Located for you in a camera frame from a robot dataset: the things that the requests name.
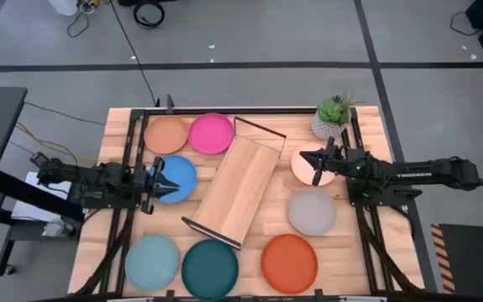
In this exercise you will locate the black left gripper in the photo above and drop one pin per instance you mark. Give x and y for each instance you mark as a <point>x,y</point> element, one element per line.
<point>149,184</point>

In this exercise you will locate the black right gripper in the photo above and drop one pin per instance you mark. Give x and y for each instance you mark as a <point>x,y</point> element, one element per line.
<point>333,161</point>

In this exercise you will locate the light blue plate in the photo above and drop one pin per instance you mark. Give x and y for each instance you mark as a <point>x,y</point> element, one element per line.
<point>152,262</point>

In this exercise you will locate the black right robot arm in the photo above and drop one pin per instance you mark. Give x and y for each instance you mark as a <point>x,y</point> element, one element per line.
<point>413,173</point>

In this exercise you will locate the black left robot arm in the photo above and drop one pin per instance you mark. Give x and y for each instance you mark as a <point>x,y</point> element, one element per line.
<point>95,178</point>

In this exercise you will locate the wooden shelf with black legs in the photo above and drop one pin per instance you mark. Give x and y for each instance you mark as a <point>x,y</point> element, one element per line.
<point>237,189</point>

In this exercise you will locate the pale pink plate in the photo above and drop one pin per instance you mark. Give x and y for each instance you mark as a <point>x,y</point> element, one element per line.
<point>304,175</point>

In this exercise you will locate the succulent in white patterned pot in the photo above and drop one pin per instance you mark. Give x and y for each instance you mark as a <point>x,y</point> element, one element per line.
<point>333,114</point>

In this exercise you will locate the grey plate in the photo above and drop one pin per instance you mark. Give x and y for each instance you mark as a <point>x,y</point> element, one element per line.
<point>312,211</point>

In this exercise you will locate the tan orange plate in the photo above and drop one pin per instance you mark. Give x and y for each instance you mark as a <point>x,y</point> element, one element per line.
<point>166,135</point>

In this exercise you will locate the magenta pink plate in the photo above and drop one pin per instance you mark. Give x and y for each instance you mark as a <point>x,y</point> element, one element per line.
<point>211,133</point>

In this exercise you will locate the dark teal plate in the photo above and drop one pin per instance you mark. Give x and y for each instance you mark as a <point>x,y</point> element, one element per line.
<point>210,269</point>

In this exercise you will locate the orange-red plate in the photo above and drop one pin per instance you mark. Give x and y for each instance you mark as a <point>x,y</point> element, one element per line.
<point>289,263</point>

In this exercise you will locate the crumpled clear plastic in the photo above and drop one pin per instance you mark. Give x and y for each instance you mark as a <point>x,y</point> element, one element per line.
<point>57,228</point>

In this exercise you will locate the white sheet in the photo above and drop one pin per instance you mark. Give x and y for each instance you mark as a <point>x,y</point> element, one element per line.
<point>25,207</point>

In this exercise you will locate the black mat with hazard stripes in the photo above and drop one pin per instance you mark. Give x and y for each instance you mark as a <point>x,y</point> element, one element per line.
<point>476,260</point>

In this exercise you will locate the white container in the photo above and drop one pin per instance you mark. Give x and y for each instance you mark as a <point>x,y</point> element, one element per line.
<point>63,6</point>

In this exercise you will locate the black metal table frame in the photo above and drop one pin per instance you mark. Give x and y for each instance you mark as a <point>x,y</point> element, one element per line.
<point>367,235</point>

